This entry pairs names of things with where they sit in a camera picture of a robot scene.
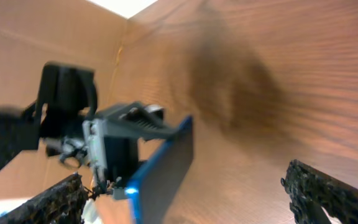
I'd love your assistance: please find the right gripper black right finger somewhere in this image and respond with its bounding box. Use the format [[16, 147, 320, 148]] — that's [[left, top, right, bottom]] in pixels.
[[280, 159, 358, 224]]

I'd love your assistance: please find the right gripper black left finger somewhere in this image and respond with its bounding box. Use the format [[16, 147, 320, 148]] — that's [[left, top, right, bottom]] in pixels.
[[0, 173, 88, 224]]

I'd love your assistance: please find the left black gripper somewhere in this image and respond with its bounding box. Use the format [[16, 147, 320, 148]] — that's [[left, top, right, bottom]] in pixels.
[[45, 101, 179, 198]]

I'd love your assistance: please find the blue Galaxy smartphone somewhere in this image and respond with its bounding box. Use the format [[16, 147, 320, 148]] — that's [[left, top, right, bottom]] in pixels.
[[124, 116, 194, 224]]

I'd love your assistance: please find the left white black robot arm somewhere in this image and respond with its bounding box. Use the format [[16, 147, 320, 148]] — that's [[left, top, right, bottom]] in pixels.
[[0, 62, 179, 197]]

